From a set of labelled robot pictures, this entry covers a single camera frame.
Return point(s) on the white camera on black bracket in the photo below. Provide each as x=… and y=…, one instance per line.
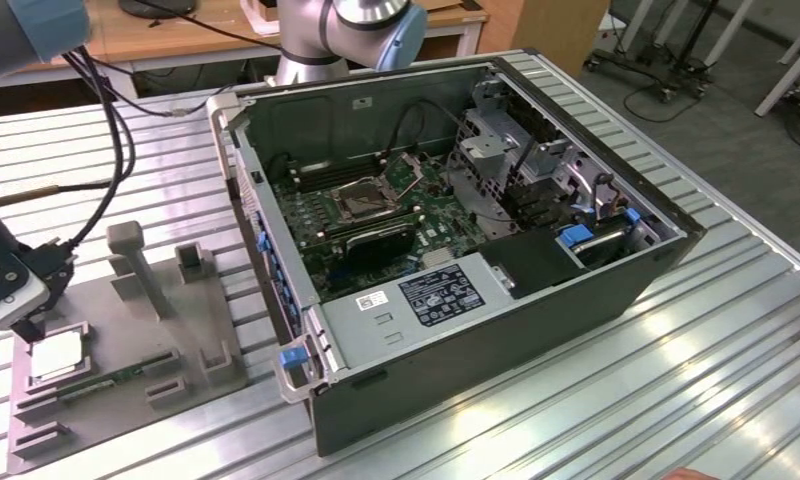
x=14, y=300

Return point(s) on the grey parts rack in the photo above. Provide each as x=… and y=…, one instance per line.
x=127, y=340

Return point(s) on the grey power supply unit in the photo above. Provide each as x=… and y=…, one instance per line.
x=367, y=335

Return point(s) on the silver square CPU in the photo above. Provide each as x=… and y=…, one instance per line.
x=57, y=355

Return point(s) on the grey metal drive cage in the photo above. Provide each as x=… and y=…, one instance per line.
x=488, y=150

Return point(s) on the black RAM slot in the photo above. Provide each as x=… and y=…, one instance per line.
x=337, y=169
x=337, y=179
x=367, y=222

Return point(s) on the blue card retainer clip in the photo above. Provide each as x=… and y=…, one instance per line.
x=263, y=242

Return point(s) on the wooden cabinet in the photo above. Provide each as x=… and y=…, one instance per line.
x=554, y=30

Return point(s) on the blue disk carrier latch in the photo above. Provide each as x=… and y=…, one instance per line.
x=576, y=237

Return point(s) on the silver disk bay bracket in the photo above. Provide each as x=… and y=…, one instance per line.
x=597, y=187

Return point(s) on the blue case release latch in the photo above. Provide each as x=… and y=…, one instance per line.
x=293, y=359

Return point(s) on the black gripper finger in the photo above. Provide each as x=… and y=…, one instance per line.
x=57, y=292

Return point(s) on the open black PC case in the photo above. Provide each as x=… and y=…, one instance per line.
x=481, y=370

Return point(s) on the small silver heatsink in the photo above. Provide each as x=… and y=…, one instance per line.
x=438, y=257

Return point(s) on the white table frame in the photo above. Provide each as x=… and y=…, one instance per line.
x=726, y=35
x=790, y=82

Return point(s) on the green motherboard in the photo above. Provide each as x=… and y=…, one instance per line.
x=441, y=220

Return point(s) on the black wheeled stand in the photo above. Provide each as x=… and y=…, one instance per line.
x=697, y=65

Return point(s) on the CPU socket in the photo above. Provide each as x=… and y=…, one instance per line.
x=363, y=202

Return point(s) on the small blue clip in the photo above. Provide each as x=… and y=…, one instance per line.
x=633, y=216

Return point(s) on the black monitor base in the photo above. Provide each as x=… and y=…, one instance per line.
x=157, y=6

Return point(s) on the green RAM stick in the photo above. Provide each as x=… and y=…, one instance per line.
x=123, y=374

